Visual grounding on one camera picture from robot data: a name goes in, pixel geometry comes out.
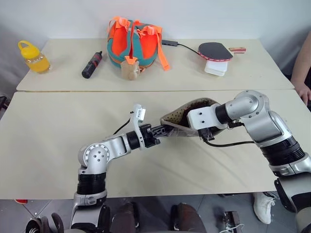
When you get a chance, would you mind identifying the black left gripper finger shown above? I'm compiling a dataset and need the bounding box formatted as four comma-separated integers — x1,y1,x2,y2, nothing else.
155,125,171,137

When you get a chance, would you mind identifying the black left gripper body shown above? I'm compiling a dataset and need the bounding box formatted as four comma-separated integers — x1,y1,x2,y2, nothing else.
141,123,161,148

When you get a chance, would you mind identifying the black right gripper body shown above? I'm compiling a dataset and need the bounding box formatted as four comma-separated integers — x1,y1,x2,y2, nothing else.
198,128,216,142

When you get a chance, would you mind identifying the grey checked fabric pouch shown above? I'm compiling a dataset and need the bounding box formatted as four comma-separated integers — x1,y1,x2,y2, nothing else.
159,96,228,139

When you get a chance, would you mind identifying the person's bare hand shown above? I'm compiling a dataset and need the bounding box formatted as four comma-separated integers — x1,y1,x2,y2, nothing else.
298,82,311,101

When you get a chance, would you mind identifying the white flat box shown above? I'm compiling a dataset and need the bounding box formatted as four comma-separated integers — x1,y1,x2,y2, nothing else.
204,60,229,77

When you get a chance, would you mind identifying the beige plush bear toy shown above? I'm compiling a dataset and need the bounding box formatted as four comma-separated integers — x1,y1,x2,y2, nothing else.
121,55,141,81

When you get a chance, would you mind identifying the black table tennis paddle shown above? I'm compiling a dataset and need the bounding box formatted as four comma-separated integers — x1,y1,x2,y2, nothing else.
197,42,247,61

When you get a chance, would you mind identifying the dark brown rounded shape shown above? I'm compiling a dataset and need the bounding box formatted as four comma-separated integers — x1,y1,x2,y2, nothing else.
170,202,207,233
111,202,138,233

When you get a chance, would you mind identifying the small dark metal block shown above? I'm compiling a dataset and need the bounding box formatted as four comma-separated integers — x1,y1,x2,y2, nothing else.
222,211,240,233

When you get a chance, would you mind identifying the black bottle with red band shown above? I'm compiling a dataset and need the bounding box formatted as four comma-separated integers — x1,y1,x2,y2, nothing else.
81,50,103,79

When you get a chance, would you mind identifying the white sneaker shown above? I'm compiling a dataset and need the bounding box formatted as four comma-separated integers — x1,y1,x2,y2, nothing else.
252,191,276,224

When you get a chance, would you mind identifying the orange and teal backpack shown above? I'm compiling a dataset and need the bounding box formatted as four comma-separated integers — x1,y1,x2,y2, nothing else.
106,16,170,72

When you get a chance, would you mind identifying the yellow-lidded jar of orange liquid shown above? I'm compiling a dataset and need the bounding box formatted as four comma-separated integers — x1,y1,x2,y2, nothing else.
17,40,52,75

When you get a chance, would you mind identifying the black striped rounded object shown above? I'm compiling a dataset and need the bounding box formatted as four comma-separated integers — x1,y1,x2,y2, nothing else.
25,212,65,233

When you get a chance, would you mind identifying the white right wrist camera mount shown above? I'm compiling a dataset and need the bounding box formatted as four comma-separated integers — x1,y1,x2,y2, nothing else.
186,105,228,131

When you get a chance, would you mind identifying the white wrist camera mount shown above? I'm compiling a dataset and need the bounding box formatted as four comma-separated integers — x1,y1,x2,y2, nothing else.
186,105,228,131
130,103,148,149

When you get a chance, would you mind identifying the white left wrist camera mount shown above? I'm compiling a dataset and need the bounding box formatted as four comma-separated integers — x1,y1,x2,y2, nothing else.
130,103,148,149

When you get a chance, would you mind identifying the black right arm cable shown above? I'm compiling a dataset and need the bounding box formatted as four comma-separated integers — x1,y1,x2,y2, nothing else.
205,120,258,148

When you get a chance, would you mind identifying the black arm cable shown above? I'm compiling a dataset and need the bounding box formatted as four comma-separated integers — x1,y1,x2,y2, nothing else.
112,110,135,135
205,120,258,148

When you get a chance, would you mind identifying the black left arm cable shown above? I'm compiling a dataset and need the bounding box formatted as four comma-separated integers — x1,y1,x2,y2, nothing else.
112,110,135,135

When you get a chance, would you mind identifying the grey hub with black cable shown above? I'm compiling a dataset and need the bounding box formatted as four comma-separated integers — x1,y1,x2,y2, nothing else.
162,39,202,56

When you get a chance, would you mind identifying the thin white cord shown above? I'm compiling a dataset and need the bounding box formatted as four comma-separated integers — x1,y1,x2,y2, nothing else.
218,223,245,233

